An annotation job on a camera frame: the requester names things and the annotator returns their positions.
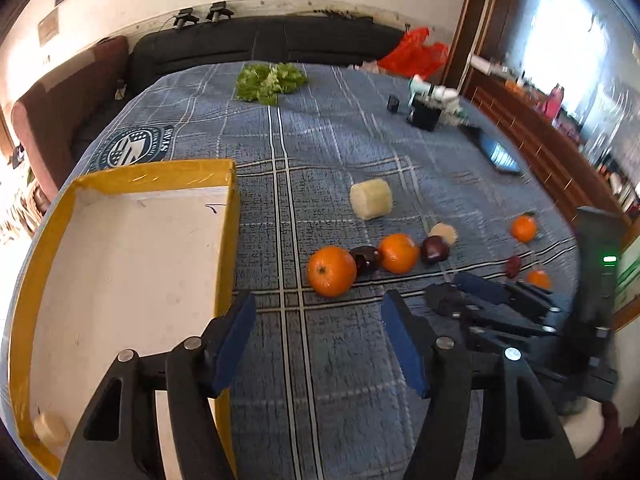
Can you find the black sofa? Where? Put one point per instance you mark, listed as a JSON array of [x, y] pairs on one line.
[[260, 40]]

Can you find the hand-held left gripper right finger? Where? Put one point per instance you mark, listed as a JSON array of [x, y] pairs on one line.
[[405, 345]]

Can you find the orange with leaf stem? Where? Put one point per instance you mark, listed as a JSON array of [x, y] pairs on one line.
[[524, 228]]

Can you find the black box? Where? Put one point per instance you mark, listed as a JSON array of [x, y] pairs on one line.
[[425, 114]]

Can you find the pale round vegetable slice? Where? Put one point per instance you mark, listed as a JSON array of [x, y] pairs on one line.
[[445, 232], [50, 430]]

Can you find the green lettuce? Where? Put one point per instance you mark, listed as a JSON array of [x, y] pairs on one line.
[[270, 81]]

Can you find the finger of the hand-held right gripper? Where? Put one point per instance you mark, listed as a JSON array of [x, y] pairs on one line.
[[480, 286], [442, 301]]

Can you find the smartphone with gold case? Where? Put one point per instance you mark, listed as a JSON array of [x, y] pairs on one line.
[[495, 152]]

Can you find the pale cylindrical vegetable chunk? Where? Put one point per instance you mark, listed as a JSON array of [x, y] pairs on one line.
[[370, 200]]

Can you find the small dark red plum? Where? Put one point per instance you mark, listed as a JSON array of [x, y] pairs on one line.
[[512, 266]]

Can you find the small orange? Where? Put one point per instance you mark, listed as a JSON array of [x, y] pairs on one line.
[[538, 278]]

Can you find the red plastic bag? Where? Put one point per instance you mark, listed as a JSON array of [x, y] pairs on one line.
[[415, 52]]

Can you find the large orange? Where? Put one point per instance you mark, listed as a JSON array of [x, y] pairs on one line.
[[398, 253], [331, 271]]

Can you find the pink bottle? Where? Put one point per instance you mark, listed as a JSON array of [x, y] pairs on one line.
[[553, 102]]

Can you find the wooden counter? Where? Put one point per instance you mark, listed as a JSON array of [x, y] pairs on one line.
[[550, 145]]

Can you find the blue plaid blanket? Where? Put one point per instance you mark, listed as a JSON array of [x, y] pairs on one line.
[[310, 160]]

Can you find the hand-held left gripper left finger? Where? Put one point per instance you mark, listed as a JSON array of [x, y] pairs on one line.
[[235, 340]]

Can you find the small black block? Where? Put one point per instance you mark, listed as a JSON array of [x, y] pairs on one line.
[[393, 103]]

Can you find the black clamp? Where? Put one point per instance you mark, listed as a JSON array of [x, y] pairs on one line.
[[220, 11], [185, 17]]

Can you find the long white box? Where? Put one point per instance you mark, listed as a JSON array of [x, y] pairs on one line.
[[484, 64]]

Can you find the small wall plate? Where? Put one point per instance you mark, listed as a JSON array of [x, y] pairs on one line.
[[48, 27]]

